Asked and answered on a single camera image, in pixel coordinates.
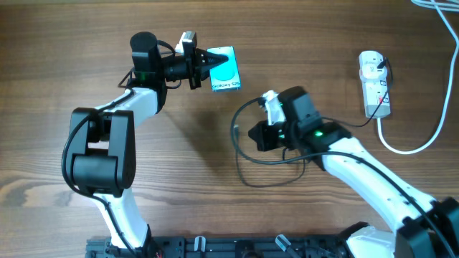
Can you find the blue screen Galaxy smartphone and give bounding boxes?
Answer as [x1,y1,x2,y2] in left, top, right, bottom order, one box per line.
[207,46,242,92]

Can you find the black USB charger cable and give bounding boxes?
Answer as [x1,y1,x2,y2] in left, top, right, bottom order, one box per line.
[232,57,393,188]

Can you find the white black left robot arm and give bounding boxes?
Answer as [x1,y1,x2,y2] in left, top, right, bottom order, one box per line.
[61,31,237,257]

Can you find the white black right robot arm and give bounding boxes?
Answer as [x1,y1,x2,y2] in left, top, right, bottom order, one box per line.
[249,86,458,257]

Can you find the white power strip socket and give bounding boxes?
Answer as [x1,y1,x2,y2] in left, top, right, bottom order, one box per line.
[359,50,390,119]

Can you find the white power strip cord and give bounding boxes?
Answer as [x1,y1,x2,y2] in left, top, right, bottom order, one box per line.
[376,0,459,156]

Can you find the white cables at corner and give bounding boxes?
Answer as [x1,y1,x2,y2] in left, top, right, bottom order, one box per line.
[410,0,459,14]

